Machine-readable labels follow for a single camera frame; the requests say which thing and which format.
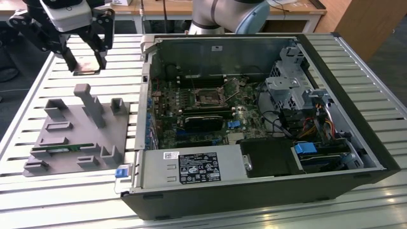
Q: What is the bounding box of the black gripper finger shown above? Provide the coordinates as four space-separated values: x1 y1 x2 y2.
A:
7 9 80 74
78 9 116 71

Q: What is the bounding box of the silver square CPU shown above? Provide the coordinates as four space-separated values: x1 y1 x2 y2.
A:
72 61 100 76

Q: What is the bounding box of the black RAM slot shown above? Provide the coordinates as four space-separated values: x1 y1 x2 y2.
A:
181 111 232 117
178 81 228 88
177 75 228 82
180 107 232 113

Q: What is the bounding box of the CPU socket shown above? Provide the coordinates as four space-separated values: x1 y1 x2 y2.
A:
193 88 224 107

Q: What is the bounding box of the black expansion slot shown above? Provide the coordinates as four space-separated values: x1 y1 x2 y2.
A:
176 140 210 148

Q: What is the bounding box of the grey case latch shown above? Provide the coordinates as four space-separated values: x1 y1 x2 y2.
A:
138 35 160 61

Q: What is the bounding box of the metal socket cover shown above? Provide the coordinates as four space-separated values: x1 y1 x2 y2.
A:
221 76 248 96

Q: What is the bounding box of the green RAM stick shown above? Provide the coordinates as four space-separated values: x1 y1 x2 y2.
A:
30 142 96 153

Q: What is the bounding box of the grey plastic parts rack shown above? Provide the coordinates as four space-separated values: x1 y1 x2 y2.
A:
21 83 130 177

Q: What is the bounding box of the green motherboard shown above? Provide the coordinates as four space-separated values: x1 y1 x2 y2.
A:
148 76 277 150

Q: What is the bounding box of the silver metal drive cage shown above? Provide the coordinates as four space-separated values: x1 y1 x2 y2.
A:
264 46 320 113

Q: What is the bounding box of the silver chipset heatsink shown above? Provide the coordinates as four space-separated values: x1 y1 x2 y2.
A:
226 133 245 144

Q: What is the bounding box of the silver power supply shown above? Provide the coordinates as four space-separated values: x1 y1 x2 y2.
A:
138 143 252 189

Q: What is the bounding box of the blue disk carrier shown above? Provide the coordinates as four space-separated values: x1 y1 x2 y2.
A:
293 142 317 156

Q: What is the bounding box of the black open PC case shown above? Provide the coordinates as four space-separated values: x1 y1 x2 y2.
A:
112 32 401 221

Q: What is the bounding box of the wooden cabinet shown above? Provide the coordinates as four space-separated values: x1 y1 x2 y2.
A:
312 0 407 62

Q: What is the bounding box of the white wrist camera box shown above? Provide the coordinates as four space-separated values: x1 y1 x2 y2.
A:
40 0 94 33

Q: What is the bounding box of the thin wire locking lever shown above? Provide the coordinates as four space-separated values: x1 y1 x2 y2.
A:
221 88 245 107

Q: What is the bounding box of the black data wire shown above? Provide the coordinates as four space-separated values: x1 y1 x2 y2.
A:
257 109 298 139

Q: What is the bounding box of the coloured power wire bundle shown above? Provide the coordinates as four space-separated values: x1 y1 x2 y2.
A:
300 102 337 141

